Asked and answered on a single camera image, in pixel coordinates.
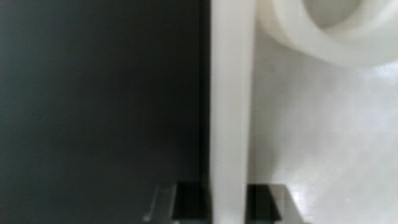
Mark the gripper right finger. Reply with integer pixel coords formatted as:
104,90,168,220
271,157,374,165
244,184,305,224

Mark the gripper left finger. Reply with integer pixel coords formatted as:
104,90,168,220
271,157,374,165
141,182,211,224

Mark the white desk top tray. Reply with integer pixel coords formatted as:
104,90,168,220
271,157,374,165
209,0,398,224

